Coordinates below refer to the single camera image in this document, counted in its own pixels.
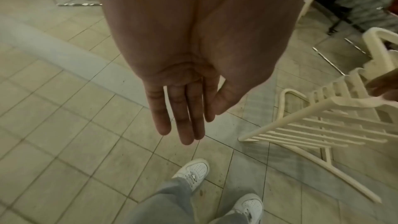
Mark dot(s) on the person's right hand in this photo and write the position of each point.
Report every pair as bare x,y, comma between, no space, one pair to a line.
385,85

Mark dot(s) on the black metal stand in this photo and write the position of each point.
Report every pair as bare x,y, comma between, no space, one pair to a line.
334,14

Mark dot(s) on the white shoe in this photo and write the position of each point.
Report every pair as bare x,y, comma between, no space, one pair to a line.
247,205
193,171

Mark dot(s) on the grey trousers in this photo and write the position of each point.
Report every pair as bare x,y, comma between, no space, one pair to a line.
168,203

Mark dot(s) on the person's left hand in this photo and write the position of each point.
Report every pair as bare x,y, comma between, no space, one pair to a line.
192,46

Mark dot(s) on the white left shoe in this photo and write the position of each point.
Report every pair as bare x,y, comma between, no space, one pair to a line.
193,171

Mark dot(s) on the white right shoe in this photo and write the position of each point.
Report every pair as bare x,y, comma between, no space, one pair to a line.
247,205

